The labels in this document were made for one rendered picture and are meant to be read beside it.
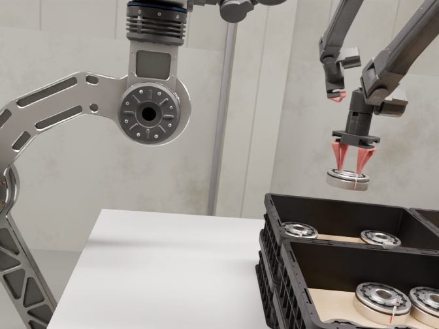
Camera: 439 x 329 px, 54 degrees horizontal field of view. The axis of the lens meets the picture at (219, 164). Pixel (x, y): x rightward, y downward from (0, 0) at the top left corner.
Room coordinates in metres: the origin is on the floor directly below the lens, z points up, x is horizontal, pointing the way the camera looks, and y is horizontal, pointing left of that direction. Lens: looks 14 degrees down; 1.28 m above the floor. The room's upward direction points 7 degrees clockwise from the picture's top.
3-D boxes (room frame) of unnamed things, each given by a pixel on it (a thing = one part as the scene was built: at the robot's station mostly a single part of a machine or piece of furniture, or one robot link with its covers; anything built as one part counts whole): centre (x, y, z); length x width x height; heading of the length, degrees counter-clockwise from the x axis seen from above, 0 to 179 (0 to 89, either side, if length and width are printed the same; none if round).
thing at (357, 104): (1.06, -0.34, 1.21); 0.07 x 0.06 x 0.07; 98
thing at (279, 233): (0.98, -0.34, 0.92); 0.40 x 0.30 x 0.02; 92
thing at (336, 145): (1.06, -0.32, 1.08); 0.07 x 0.07 x 0.09; 49
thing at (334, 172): (1.05, -0.33, 1.02); 0.10 x 0.10 x 0.01
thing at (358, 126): (1.05, -0.33, 1.15); 0.10 x 0.07 x 0.07; 49
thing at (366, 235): (1.06, -0.45, 0.86); 0.10 x 0.10 x 0.01
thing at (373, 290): (0.75, -0.35, 0.86); 0.05 x 0.05 x 0.01
